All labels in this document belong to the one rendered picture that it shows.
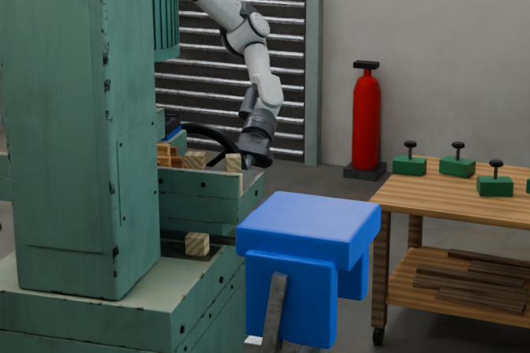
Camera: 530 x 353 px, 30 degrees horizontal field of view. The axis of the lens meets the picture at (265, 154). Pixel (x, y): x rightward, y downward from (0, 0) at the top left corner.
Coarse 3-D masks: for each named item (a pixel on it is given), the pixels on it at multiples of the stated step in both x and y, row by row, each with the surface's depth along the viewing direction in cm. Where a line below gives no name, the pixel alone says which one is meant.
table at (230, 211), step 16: (0, 176) 232; (256, 176) 231; (0, 192) 233; (160, 192) 221; (256, 192) 229; (160, 208) 222; (176, 208) 221; (192, 208) 220; (208, 208) 219; (224, 208) 218; (240, 208) 218
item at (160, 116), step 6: (156, 108) 225; (162, 108) 225; (156, 114) 221; (162, 114) 224; (156, 120) 221; (162, 120) 224; (156, 126) 221; (162, 126) 225; (162, 132) 225; (162, 138) 226
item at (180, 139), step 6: (180, 132) 245; (186, 132) 248; (174, 138) 241; (180, 138) 244; (186, 138) 248; (174, 144) 241; (180, 144) 244; (186, 144) 249; (180, 150) 245; (186, 150) 249; (180, 156) 245
